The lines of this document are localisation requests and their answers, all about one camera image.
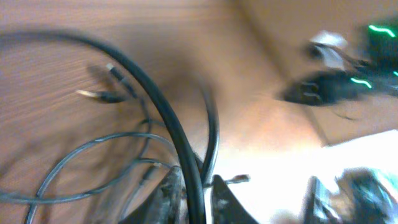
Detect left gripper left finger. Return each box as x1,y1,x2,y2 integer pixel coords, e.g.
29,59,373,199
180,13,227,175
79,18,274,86
119,166,183,224

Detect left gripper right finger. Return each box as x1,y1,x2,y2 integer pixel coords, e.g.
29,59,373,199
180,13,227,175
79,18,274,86
211,175,258,224

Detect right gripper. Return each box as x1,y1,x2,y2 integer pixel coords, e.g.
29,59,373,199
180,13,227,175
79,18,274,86
279,70,373,106

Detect black usb cable long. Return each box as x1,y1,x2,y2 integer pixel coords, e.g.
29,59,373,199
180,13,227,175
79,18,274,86
1,30,220,223

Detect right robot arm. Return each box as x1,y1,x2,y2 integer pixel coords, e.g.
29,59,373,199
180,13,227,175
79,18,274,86
279,18,397,106

